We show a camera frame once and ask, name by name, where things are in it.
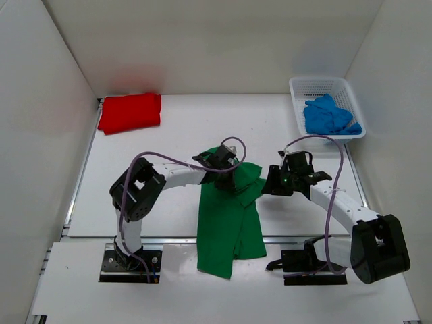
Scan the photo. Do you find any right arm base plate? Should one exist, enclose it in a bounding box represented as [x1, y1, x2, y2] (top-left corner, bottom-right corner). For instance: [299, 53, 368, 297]
[265, 235, 348, 286]

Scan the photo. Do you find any white plastic basket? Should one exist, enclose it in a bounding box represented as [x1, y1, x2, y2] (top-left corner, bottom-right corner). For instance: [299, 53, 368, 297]
[289, 76, 366, 145]

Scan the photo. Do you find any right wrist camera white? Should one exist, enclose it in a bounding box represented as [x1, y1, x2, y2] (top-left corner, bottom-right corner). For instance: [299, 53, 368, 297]
[277, 150, 287, 158]

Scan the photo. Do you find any folded red t shirt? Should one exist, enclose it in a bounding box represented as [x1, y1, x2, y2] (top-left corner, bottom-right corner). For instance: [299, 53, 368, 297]
[97, 93, 161, 135]

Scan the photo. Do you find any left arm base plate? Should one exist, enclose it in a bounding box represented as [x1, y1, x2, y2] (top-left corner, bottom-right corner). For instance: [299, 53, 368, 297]
[99, 244, 163, 284]

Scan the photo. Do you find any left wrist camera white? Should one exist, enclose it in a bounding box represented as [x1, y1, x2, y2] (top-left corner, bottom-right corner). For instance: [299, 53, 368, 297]
[227, 146, 237, 154]

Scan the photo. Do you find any blue t shirt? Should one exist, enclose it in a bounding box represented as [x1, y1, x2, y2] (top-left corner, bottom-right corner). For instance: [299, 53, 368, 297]
[303, 94, 362, 136]

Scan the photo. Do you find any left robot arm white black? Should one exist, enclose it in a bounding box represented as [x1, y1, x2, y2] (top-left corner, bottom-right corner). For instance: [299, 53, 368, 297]
[109, 143, 244, 273]

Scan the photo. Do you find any green t shirt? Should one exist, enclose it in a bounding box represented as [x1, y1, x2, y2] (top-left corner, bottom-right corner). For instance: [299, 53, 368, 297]
[196, 162, 267, 279]

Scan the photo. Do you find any aluminium rail left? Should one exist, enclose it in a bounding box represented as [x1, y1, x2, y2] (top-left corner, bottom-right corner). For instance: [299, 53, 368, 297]
[61, 97, 104, 235]

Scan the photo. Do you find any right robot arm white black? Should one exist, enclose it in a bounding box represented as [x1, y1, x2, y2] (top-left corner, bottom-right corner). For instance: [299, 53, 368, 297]
[262, 151, 411, 284]

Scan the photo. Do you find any aluminium rail front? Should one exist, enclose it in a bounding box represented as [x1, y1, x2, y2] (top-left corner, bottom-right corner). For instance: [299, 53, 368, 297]
[60, 234, 382, 246]

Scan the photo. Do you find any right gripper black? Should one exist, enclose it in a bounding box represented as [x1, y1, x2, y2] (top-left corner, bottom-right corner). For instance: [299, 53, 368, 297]
[261, 165, 297, 197]

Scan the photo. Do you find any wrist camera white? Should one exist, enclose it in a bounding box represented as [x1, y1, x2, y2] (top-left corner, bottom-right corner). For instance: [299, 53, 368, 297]
[277, 150, 287, 158]
[227, 146, 237, 154]

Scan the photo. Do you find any aluminium rail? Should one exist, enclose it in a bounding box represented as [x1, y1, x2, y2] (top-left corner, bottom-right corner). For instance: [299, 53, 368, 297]
[60, 234, 382, 246]
[61, 97, 104, 235]

